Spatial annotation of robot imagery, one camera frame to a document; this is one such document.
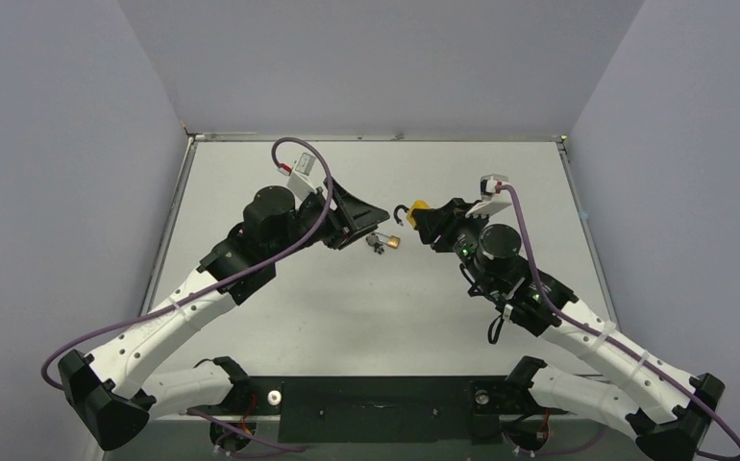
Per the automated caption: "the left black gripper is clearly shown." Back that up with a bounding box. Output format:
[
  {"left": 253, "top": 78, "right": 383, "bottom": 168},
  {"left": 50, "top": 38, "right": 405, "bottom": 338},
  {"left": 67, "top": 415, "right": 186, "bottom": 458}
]
[{"left": 269, "top": 179, "right": 389, "bottom": 263}]

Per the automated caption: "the yellow padlock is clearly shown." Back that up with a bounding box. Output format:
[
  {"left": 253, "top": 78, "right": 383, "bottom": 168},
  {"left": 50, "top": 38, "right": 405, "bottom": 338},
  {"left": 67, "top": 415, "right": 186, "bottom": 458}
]
[{"left": 392, "top": 200, "right": 431, "bottom": 230}]

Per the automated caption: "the black key bunch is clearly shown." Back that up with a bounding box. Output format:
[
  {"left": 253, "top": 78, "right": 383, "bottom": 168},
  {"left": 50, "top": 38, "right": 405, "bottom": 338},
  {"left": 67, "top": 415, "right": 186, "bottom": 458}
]
[{"left": 366, "top": 235, "right": 385, "bottom": 255}]

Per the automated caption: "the brass padlock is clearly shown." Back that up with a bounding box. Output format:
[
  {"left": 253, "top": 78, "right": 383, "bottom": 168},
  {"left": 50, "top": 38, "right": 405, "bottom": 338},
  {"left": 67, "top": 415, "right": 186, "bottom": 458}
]
[{"left": 369, "top": 232, "right": 401, "bottom": 249}]

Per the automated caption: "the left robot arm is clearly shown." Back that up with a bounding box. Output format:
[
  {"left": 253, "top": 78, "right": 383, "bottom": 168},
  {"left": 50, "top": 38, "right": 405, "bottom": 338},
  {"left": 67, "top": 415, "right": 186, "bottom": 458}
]
[{"left": 57, "top": 183, "right": 389, "bottom": 451}]

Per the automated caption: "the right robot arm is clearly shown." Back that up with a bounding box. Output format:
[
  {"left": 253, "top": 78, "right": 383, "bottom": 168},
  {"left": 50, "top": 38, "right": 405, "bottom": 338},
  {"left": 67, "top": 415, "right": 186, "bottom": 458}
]
[{"left": 407, "top": 198, "right": 725, "bottom": 460}]

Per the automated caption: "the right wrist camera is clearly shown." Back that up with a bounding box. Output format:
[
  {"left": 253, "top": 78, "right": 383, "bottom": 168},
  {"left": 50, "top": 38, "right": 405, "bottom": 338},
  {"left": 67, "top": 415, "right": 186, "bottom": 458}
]
[{"left": 465, "top": 174, "right": 512, "bottom": 219}]

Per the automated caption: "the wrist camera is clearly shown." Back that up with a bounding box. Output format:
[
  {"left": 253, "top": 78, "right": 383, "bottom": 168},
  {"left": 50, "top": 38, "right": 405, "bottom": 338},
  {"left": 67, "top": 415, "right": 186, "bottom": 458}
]
[
  {"left": 465, "top": 174, "right": 512, "bottom": 219},
  {"left": 280, "top": 153, "right": 319, "bottom": 201}
]

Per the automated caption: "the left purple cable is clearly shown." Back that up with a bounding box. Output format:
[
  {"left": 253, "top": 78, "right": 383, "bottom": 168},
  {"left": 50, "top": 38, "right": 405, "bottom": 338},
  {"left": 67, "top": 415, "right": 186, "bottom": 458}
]
[{"left": 40, "top": 136, "right": 335, "bottom": 391}]

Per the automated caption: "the purple cable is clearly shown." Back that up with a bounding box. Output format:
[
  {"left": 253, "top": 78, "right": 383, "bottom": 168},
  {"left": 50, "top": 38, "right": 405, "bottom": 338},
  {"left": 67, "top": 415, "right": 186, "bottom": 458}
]
[
  {"left": 500, "top": 182, "right": 740, "bottom": 461},
  {"left": 40, "top": 136, "right": 335, "bottom": 391}
]

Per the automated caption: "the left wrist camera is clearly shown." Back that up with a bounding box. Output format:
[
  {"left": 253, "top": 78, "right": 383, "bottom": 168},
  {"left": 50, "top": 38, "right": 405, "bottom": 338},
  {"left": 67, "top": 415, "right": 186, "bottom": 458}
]
[{"left": 280, "top": 153, "right": 319, "bottom": 201}]

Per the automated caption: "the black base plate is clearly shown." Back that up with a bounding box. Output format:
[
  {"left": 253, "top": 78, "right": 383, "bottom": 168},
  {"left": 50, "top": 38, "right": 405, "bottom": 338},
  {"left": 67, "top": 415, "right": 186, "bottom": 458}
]
[{"left": 199, "top": 376, "right": 545, "bottom": 445}]

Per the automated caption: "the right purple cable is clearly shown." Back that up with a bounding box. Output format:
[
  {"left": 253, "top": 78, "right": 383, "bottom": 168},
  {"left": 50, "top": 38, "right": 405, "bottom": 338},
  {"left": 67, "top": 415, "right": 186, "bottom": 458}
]
[{"left": 500, "top": 182, "right": 740, "bottom": 461}]

